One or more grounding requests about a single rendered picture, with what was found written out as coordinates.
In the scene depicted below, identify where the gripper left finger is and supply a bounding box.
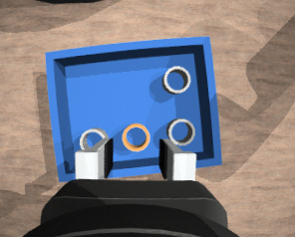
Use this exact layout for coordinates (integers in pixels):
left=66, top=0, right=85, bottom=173
left=75, top=138, right=114, bottom=179

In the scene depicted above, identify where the bronze bushing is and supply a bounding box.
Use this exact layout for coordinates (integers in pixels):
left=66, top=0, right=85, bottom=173
left=123, top=123, right=149, bottom=151

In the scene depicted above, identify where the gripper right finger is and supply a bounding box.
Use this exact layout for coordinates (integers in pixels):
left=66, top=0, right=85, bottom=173
left=158, top=138, right=196, bottom=181

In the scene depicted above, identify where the blue crate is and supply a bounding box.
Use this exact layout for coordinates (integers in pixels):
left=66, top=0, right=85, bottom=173
left=45, top=37, right=222, bottom=182

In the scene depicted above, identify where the grey metal ring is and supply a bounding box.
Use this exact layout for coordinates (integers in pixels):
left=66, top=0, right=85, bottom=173
left=161, top=67, right=190, bottom=95
left=166, top=118, right=195, bottom=145
left=80, top=127, right=108, bottom=150

